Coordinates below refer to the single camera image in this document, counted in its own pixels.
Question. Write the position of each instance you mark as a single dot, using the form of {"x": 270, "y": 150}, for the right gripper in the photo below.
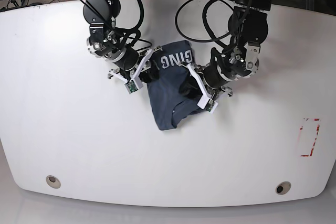
{"x": 130, "y": 61}

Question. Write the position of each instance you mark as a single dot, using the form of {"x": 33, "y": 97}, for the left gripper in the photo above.
{"x": 202, "y": 80}

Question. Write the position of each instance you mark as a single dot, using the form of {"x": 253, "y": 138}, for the dark blue T-shirt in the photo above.
{"x": 169, "y": 106}

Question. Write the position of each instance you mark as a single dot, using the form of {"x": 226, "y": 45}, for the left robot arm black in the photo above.
{"x": 247, "y": 30}

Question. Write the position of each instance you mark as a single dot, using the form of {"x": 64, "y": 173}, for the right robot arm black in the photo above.
{"x": 108, "y": 40}

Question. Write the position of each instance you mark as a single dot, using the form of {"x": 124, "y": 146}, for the red tape rectangle marking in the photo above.
{"x": 308, "y": 136}

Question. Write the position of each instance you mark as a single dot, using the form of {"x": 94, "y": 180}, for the right table cable grommet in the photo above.
{"x": 283, "y": 188}

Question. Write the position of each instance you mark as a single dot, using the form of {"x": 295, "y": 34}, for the table cable grommet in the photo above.
{"x": 283, "y": 188}
{"x": 53, "y": 182}

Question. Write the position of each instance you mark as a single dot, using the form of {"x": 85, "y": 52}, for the left table cable grommet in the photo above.
{"x": 53, "y": 182}

